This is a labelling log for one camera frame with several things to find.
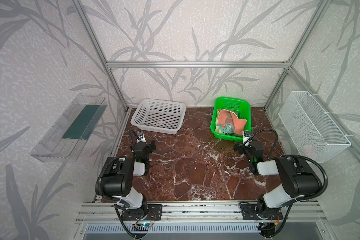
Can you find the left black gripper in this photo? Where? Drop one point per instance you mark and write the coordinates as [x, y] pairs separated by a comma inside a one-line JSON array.
[[145, 147]]

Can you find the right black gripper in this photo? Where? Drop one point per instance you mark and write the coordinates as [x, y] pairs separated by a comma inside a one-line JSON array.
[[246, 148]]

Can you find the pink brown bear towel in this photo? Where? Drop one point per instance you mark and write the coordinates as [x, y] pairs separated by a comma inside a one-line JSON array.
[[232, 118]]

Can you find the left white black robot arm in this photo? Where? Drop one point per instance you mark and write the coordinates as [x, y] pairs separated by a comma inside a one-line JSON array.
[[115, 182]]

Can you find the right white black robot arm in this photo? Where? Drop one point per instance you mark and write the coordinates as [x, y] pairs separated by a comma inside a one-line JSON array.
[[301, 179]]

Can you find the light blue towel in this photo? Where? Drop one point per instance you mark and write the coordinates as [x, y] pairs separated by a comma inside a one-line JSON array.
[[227, 129]]

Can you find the cream orange patterned towel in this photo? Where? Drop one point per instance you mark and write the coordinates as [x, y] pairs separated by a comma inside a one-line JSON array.
[[220, 121]]

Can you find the green perforated plastic basket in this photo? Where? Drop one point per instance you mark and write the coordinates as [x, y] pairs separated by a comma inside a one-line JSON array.
[[243, 110]]

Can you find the white perforated plastic basket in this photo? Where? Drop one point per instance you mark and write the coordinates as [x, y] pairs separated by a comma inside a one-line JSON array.
[[159, 116]]

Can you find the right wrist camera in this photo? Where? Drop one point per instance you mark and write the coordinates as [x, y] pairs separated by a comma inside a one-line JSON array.
[[246, 136]]

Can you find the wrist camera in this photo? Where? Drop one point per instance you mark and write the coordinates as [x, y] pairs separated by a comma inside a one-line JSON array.
[[141, 137], [246, 136]]

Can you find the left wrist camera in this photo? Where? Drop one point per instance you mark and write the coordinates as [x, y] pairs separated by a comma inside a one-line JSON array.
[[141, 137]]

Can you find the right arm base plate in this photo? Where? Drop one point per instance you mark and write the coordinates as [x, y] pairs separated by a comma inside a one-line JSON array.
[[259, 212]]

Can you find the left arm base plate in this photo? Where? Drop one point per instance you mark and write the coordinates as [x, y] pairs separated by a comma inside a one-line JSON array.
[[151, 212]]

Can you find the white wire mesh basket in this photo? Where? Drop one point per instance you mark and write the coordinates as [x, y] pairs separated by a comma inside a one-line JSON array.
[[307, 123]]

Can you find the clear acrylic wall shelf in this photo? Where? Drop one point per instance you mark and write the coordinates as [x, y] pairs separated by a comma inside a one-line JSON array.
[[65, 140]]

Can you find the aluminium frame rail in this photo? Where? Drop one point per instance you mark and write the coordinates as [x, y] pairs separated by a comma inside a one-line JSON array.
[[190, 64]]

